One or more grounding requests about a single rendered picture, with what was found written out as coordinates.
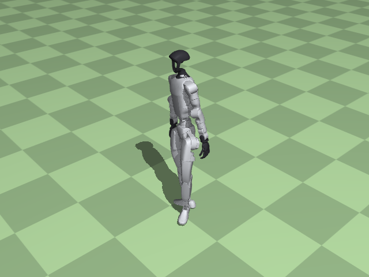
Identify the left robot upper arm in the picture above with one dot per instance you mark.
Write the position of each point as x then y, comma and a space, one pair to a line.
191, 90

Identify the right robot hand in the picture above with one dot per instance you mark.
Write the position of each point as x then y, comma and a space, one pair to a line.
173, 125

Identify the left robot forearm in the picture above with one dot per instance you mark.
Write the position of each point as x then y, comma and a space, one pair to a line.
202, 130

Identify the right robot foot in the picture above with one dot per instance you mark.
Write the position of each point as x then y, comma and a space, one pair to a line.
192, 203

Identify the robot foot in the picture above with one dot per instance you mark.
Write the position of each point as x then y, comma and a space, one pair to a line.
184, 215
192, 203

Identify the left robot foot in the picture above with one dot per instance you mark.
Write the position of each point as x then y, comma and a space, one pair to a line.
184, 215

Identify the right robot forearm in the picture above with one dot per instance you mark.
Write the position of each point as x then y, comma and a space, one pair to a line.
172, 114

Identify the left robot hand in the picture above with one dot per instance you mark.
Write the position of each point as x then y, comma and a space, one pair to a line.
205, 147

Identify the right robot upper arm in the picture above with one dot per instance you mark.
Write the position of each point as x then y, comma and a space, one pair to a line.
170, 97

